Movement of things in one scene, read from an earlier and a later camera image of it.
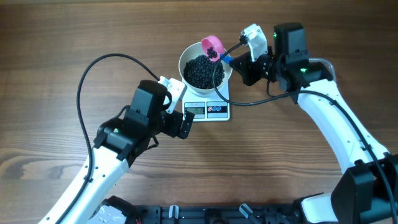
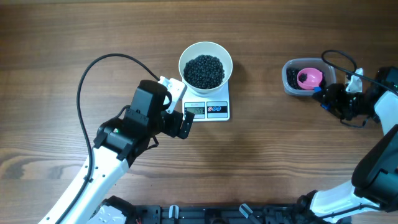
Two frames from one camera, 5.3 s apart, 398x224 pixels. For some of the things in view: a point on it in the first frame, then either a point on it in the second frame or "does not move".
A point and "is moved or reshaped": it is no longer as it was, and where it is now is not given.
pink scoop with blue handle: (211, 41) is moved or reshaped
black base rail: (238, 213) does not move
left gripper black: (176, 123) does not move
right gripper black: (245, 66) -> (330, 99)
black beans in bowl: (198, 72) does not move
